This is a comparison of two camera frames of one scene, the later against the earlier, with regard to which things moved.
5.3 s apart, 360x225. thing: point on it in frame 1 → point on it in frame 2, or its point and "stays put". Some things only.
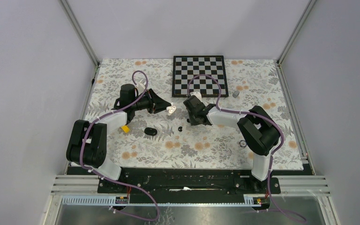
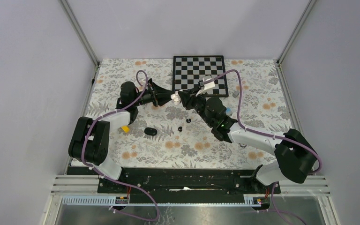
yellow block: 125,129 stays put
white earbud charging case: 171,110 → 176,98
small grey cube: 235,93 stays put
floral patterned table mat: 151,140 stays put
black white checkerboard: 186,67 stays put
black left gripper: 159,104 → 159,96
